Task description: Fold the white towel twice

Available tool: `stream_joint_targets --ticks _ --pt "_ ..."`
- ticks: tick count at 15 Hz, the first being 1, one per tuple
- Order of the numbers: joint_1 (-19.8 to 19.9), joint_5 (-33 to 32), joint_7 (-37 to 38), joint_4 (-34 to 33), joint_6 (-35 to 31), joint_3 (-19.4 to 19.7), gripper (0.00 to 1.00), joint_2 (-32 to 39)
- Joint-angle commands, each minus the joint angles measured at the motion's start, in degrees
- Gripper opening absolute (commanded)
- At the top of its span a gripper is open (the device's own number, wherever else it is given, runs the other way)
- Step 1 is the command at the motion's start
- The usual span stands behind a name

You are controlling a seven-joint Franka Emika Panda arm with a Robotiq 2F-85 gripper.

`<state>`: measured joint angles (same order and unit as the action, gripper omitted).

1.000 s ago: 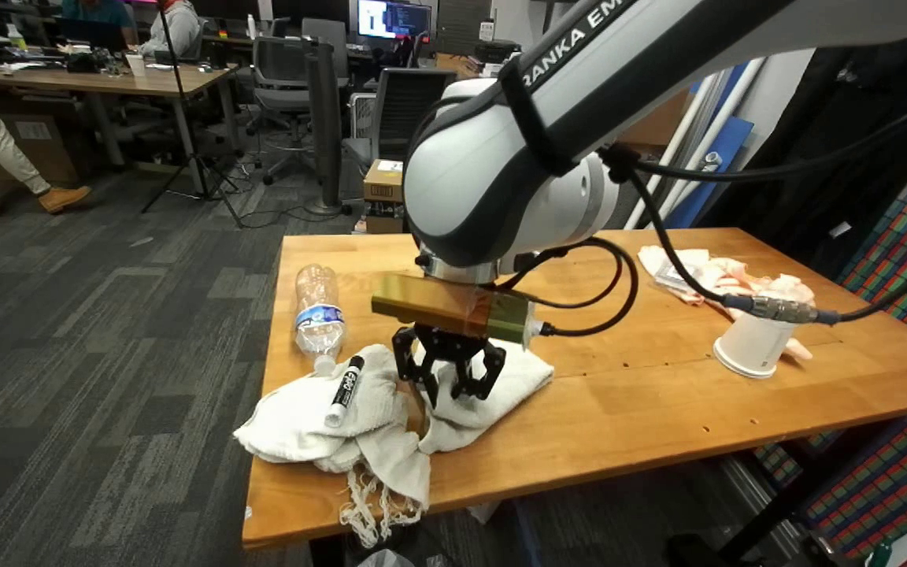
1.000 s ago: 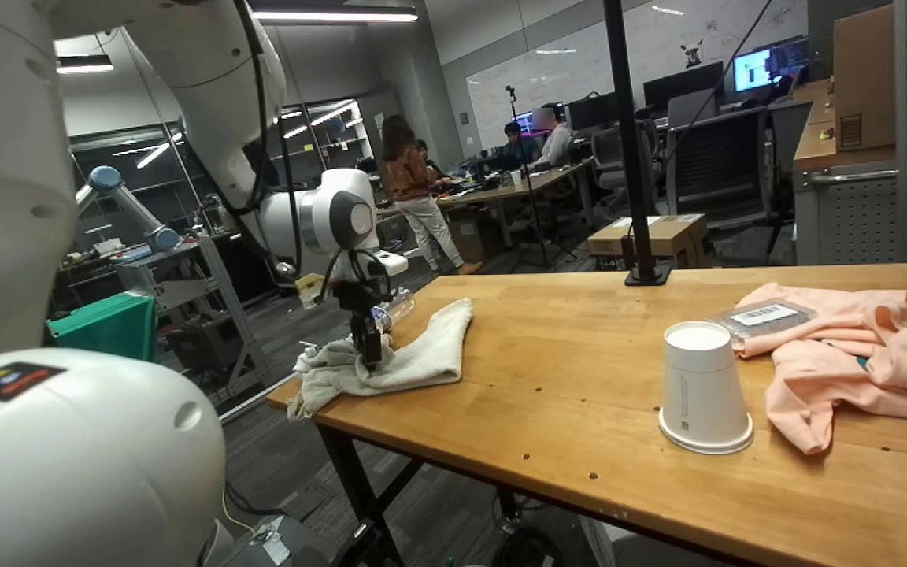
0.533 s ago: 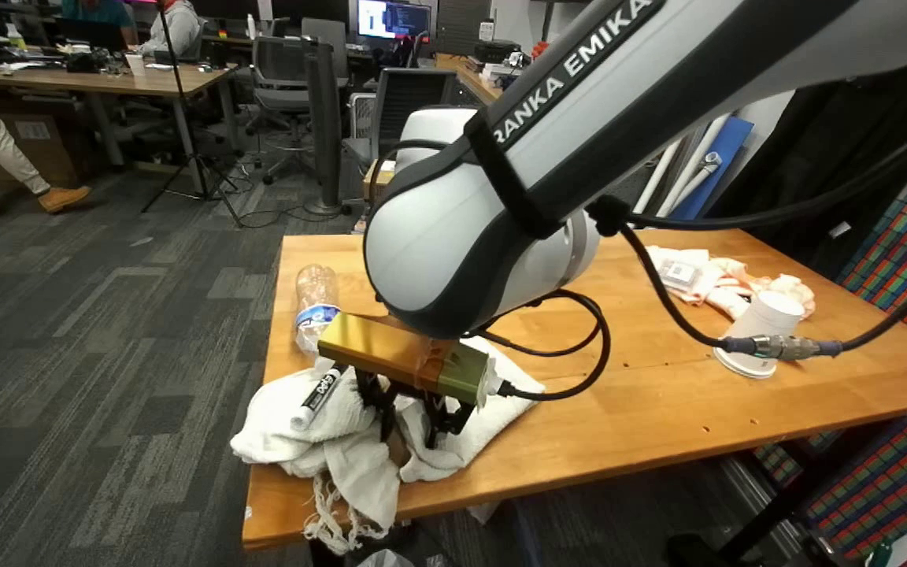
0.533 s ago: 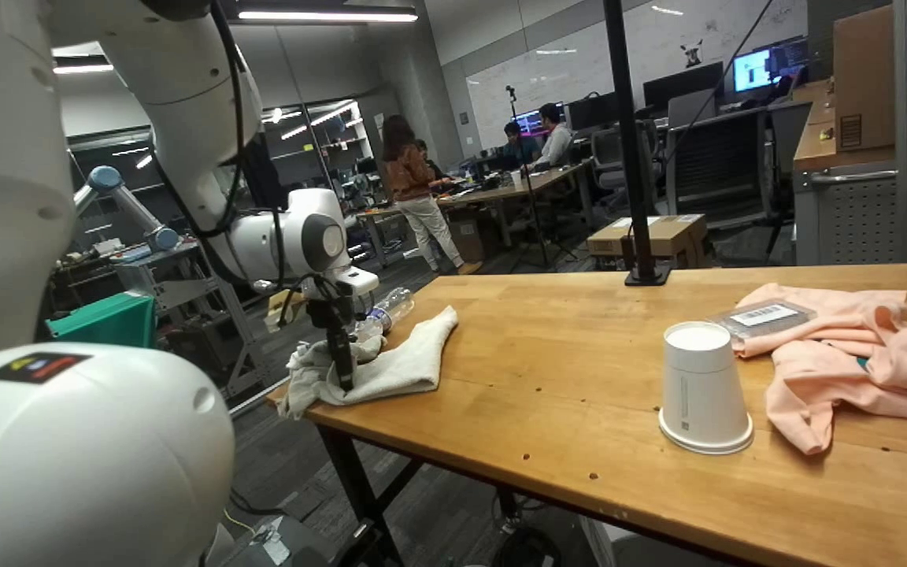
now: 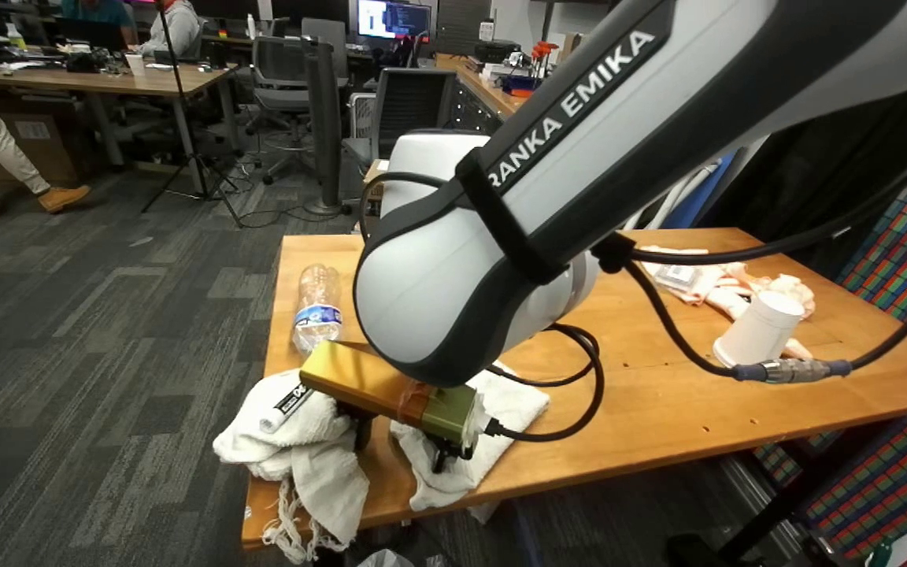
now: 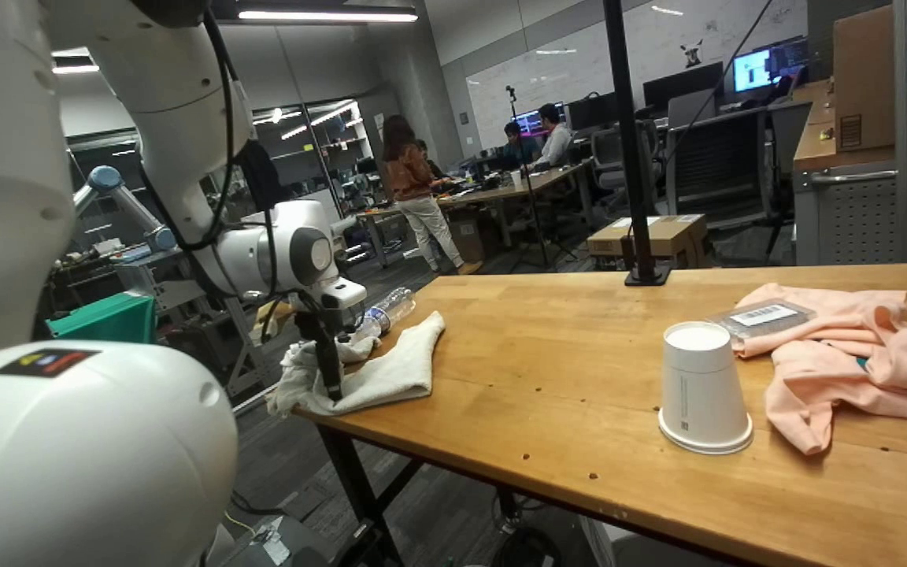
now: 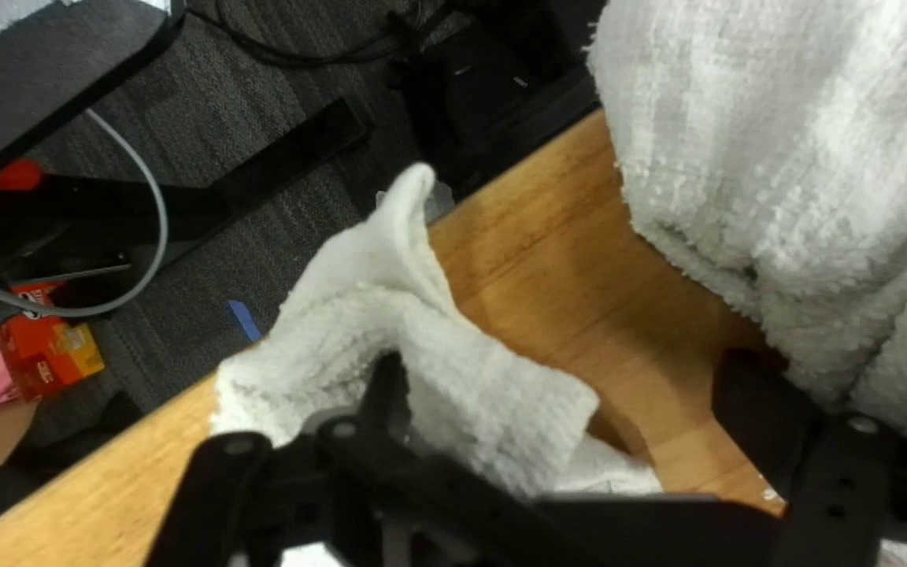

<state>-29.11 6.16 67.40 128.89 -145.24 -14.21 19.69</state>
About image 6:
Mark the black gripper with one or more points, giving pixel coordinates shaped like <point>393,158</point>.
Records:
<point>323,322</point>

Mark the white towel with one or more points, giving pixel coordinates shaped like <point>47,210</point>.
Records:
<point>395,366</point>

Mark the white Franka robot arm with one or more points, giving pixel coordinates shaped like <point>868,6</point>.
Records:
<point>87,460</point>

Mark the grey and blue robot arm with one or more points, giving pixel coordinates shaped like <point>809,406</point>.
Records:
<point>123,205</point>

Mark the crumpled white rag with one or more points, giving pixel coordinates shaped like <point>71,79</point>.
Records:
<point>292,381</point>

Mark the clear plastic water bottle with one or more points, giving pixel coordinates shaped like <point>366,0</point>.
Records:
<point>388,308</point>

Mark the wooden office table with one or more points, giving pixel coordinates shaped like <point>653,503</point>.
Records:
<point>519,191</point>

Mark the seated person in dark shirt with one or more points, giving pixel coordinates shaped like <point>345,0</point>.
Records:
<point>519,147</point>

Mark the seated person in light shirt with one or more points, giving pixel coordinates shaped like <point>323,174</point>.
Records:
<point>552,136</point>

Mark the long ceiling light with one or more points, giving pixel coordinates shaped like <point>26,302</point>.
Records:
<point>73,61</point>
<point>328,17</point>

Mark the low wooden crate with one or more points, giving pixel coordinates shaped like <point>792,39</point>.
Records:
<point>676,236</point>

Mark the white paper cup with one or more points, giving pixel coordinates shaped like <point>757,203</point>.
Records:
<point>703,381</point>

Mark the lit computer monitor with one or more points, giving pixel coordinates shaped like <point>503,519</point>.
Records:
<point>763,69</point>

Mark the pink cloth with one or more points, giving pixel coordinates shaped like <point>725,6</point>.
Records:
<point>864,357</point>

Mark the large closed cardboard box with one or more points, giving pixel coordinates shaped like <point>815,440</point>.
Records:
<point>874,74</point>

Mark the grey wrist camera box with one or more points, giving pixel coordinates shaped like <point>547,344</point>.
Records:
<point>345,295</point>

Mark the black table leg frame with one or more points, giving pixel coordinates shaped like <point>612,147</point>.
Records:
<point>354,484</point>

